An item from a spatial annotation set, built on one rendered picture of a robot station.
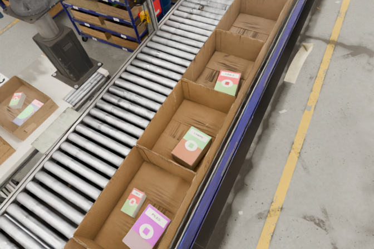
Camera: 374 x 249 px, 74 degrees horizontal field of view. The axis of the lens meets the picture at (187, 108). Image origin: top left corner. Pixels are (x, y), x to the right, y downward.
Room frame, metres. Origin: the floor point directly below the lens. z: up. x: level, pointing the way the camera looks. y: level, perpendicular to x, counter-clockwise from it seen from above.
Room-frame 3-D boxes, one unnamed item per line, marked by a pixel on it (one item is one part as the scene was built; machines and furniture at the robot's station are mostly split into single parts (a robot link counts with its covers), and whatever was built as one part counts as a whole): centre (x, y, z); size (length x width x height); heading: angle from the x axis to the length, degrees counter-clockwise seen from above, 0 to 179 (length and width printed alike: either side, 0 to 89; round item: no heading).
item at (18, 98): (1.10, 1.06, 0.78); 0.10 x 0.06 x 0.05; 173
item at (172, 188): (0.25, 0.24, 0.96); 0.39 x 0.29 x 0.17; 143
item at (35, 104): (0.97, 0.95, 0.78); 0.19 x 0.14 x 0.02; 141
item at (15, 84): (1.03, 1.02, 0.80); 0.38 x 0.28 x 0.10; 48
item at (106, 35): (2.58, 0.80, 0.19); 0.40 x 0.30 x 0.10; 51
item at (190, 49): (1.37, -0.04, 0.72); 0.52 x 0.05 x 0.05; 53
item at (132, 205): (0.29, 0.29, 0.91); 0.10 x 0.06 x 0.05; 144
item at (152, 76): (1.11, 0.16, 0.72); 0.52 x 0.05 x 0.05; 53
